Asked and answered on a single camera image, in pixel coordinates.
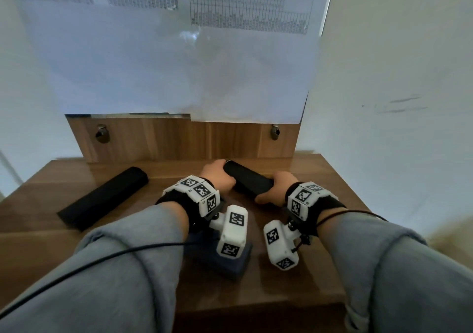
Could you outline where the thin dark cable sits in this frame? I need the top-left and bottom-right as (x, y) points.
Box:
(315, 210), (389, 231)

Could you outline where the wide white printed paper sheet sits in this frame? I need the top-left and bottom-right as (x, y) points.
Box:
(7, 0), (203, 116)

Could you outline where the narrow white printed paper sheet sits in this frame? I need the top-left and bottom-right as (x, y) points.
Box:
(188, 0), (338, 125)

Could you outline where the black wrist strap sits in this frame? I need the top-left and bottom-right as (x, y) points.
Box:
(284, 182), (347, 238)
(155, 188), (210, 233)

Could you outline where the black cable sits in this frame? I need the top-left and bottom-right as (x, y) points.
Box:
(0, 241), (196, 319)

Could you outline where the person's right forearm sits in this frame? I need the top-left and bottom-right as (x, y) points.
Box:
(317, 208), (473, 333)

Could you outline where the black left wrist strap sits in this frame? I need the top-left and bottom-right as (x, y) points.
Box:
(155, 188), (210, 233)

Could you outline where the person's left hand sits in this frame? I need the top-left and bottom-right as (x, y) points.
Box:
(200, 159), (237, 198)

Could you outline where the white marker-covered left wrist camera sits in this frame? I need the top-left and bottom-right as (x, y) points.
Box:
(163, 175), (249, 259)

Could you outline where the blue-grey block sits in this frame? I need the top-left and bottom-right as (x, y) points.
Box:
(184, 229), (254, 281)

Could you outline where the white marker-covered right wrist camera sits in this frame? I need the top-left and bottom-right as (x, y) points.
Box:
(263, 181), (339, 271)

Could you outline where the black right wrist strap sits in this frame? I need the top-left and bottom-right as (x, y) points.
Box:
(284, 182), (347, 238)

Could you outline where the white marker-covered wrist camera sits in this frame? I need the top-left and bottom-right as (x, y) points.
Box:
(163, 175), (249, 259)
(263, 181), (339, 271)

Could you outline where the long black fabric pouch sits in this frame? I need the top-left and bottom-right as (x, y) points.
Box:
(57, 166), (149, 233)

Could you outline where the wooden back panel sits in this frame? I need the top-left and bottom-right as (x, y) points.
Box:
(66, 114), (302, 164)

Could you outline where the black oblong case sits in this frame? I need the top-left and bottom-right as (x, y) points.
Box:
(223, 160), (275, 198)

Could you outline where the person's left forearm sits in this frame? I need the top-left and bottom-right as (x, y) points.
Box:
(0, 200), (190, 333)

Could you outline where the person's right hand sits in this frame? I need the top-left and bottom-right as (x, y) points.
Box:
(254, 171), (299, 207)

